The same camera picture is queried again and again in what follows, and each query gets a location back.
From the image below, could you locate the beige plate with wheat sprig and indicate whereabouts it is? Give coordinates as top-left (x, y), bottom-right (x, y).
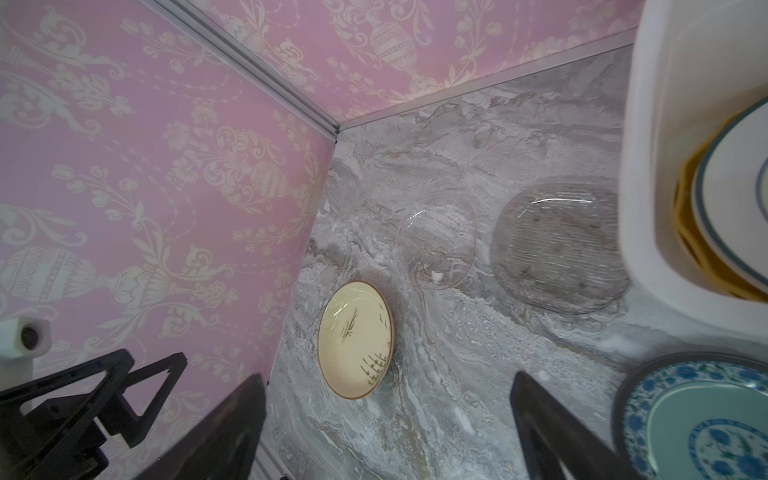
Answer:
top-left (317, 281), bottom-right (395, 400)

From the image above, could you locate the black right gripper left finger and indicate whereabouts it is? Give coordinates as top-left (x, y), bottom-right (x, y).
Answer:
top-left (137, 374), bottom-right (267, 480)

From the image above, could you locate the teal blue floral plate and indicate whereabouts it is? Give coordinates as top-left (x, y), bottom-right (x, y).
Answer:
top-left (611, 352), bottom-right (767, 479)

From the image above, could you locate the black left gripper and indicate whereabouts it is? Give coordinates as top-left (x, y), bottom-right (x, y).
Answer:
top-left (0, 349), bottom-right (189, 480)

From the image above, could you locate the aluminium left corner post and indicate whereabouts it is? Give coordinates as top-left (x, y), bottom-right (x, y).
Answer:
top-left (143, 1), bottom-right (340, 140)

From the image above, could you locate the yellow polka dot plate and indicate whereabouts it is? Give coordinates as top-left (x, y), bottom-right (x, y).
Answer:
top-left (673, 116), bottom-right (767, 303)

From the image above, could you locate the white plastic bin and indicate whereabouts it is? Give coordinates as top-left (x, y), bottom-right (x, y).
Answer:
top-left (619, 1), bottom-right (767, 342)

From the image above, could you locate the white plate with quatrefoil border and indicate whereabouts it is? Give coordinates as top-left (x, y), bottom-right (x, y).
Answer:
top-left (692, 98), bottom-right (767, 292)

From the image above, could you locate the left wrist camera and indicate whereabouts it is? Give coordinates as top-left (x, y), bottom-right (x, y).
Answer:
top-left (0, 316), bottom-right (52, 391)

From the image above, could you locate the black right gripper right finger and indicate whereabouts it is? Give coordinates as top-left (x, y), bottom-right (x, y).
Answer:
top-left (510, 371), bottom-right (641, 479)

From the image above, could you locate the small clear glass plate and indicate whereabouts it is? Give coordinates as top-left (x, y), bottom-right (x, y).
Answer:
top-left (395, 196), bottom-right (477, 290)

